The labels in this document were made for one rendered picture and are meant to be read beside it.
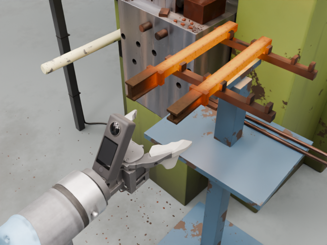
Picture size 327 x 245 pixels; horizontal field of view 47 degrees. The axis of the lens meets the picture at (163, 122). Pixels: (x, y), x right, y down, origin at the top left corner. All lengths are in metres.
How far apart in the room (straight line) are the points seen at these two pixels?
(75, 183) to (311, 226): 1.41
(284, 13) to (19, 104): 1.77
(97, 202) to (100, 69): 2.11
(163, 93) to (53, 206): 0.92
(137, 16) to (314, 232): 1.22
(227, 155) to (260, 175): 0.11
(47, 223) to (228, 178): 0.55
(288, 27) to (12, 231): 0.97
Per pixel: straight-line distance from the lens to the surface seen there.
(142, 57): 1.47
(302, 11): 1.23
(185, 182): 1.71
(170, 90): 1.43
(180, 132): 1.14
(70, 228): 0.64
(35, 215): 0.64
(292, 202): 1.96
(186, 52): 0.98
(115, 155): 0.67
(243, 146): 1.12
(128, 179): 0.72
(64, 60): 1.67
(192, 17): 1.29
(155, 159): 0.70
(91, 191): 0.65
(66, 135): 2.23
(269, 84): 1.39
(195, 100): 0.82
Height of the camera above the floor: 1.51
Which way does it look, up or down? 42 degrees down
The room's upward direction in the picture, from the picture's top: straight up
